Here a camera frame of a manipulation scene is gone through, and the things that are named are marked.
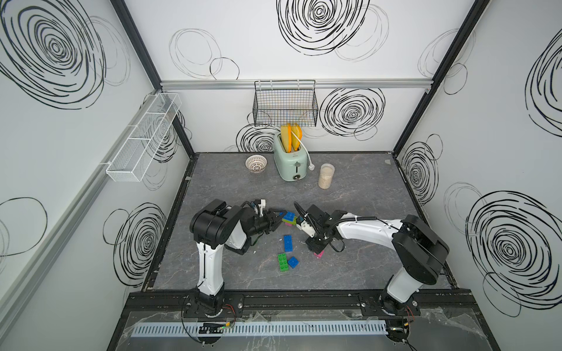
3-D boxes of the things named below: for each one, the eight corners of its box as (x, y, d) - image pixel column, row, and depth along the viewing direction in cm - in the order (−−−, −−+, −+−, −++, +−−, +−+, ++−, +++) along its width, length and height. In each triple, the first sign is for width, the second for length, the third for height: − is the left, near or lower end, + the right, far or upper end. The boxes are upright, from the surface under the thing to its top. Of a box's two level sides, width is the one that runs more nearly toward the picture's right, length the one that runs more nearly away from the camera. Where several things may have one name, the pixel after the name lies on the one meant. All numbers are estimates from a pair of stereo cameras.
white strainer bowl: (246, 172, 113) (244, 166, 109) (247, 161, 119) (246, 154, 115) (266, 172, 113) (266, 166, 110) (267, 161, 119) (267, 154, 115)
